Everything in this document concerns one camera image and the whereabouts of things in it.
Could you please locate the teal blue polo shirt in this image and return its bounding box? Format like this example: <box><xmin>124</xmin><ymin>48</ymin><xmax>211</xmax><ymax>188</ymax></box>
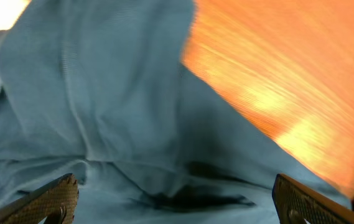
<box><xmin>0</xmin><ymin>0</ymin><xmax>351</xmax><ymax>223</ymax></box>

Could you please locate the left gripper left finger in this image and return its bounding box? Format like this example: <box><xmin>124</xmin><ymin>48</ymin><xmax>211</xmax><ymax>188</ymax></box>
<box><xmin>0</xmin><ymin>174</ymin><xmax>79</xmax><ymax>224</ymax></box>

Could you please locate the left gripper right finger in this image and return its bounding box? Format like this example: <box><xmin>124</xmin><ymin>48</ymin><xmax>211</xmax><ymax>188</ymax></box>
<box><xmin>272</xmin><ymin>174</ymin><xmax>354</xmax><ymax>224</ymax></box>

